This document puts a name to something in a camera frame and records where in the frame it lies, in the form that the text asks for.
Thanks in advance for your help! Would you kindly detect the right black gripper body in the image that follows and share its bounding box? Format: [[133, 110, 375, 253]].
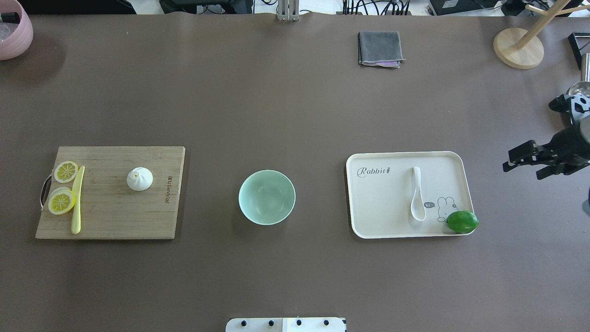
[[539, 93, 590, 175]]

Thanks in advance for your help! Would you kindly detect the white ceramic soup spoon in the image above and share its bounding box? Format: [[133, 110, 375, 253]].
[[410, 166, 426, 221]]

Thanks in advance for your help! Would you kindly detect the mint green bowl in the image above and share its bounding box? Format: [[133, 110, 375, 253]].
[[238, 170, 296, 225]]

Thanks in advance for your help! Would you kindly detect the pink bowl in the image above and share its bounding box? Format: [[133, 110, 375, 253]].
[[0, 0, 34, 61]]

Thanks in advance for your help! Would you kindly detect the metal scoop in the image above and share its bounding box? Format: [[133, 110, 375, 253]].
[[567, 53, 590, 98]]

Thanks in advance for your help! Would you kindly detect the green lime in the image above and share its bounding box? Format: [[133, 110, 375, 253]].
[[446, 210, 480, 234]]

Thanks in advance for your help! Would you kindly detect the black tray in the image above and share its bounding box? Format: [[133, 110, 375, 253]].
[[567, 32, 590, 69]]

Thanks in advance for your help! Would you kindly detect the wooden mug tree stand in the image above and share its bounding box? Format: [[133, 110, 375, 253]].
[[493, 0, 590, 70]]

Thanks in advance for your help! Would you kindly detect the cream rabbit serving tray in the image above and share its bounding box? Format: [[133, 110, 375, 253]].
[[345, 151, 473, 239]]

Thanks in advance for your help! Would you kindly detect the grey folded cloth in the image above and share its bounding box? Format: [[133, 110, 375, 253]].
[[358, 31, 405, 69]]

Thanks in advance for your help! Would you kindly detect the wooden cutting board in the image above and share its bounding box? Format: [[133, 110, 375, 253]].
[[35, 146, 185, 240]]

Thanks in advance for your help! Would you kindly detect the yellow plastic knife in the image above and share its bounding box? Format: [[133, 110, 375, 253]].
[[71, 166, 86, 235]]

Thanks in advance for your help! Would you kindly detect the upper lemon slice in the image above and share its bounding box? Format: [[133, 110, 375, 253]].
[[53, 160, 79, 184]]

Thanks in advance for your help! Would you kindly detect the lemon slice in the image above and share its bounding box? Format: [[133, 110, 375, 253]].
[[53, 160, 79, 184], [48, 187, 77, 215]]

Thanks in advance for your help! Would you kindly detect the lower lemon slice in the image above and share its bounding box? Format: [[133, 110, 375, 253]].
[[48, 187, 77, 215]]

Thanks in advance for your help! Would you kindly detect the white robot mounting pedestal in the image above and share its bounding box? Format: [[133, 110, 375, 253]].
[[225, 317, 347, 332]]

